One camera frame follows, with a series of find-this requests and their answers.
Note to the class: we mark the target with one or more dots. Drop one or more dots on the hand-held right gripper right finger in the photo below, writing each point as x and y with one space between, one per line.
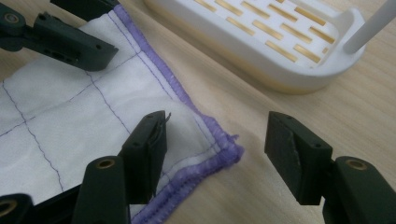
305 165

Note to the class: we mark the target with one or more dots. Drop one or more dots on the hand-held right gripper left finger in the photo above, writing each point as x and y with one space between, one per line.
143 161

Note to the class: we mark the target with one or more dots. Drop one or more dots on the white cloth with purple hem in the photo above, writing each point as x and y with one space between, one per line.
77 124

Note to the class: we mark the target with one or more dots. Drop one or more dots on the white slotted rack with post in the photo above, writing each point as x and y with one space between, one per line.
249 43

